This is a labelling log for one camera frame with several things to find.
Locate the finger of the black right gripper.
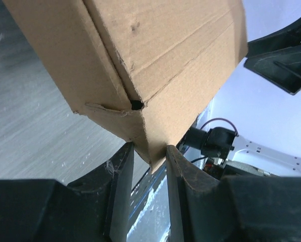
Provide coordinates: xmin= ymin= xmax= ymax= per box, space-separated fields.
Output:
xmin=246 ymin=0 xmax=301 ymax=61
xmin=244 ymin=45 xmax=301 ymax=95

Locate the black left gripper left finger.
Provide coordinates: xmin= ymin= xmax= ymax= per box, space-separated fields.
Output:
xmin=0 ymin=143 xmax=134 ymax=241

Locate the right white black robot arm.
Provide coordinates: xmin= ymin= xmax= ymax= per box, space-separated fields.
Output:
xmin=197 ymin=63 xmax=301 ymax=176

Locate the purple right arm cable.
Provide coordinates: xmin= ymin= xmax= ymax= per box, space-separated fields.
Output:
xmin=199 ymin=117 xmax=239 ymax=138

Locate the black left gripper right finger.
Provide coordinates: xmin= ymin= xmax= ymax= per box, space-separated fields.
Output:
xmin=166 ymin=145 xmax=301 ymax=241

